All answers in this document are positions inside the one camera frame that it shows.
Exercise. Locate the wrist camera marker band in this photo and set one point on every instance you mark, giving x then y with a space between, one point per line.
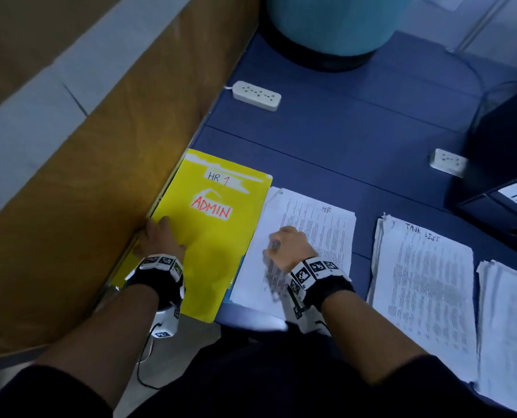
313 274
162 267

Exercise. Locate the person's left forearm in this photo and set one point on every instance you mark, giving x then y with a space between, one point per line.
106 339

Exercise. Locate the yellow paper folder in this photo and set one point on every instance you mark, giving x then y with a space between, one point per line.
217 239

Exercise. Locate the printed paper stack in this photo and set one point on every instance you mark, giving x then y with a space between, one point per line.
323 226
508 330
428 291

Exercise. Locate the person's right forearm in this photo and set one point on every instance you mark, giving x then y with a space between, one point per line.
367 335

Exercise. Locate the blue folder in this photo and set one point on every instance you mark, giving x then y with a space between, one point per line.
236 278

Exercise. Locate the brown wooden partition panel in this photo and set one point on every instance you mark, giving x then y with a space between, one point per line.
110 182

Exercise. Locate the person's right thumb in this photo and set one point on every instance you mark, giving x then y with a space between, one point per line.
271 258

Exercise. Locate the person's left hand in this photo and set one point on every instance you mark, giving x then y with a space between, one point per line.
160 241

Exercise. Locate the light blue cylindrical container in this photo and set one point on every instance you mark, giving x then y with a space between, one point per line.
339 21

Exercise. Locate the white power strip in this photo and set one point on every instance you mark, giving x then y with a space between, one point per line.
448 162
257 95

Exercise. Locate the person's black clothing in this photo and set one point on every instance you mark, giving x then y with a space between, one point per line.
263 378

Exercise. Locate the dark box file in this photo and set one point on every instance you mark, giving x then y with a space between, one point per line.
504 143

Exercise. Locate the person's left thumb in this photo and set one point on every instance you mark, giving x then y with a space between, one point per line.
165 224

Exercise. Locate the right wrist camera marker band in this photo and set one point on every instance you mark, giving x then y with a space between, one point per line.
313 274

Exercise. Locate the black binder with white label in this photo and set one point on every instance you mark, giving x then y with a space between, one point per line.
498 213

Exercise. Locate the person's right hand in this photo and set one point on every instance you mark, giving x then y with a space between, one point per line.
295 250

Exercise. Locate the black round container base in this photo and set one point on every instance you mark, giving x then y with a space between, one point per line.
328 61

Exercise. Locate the left wrist camera marker band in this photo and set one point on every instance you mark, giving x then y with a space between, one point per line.
162 267

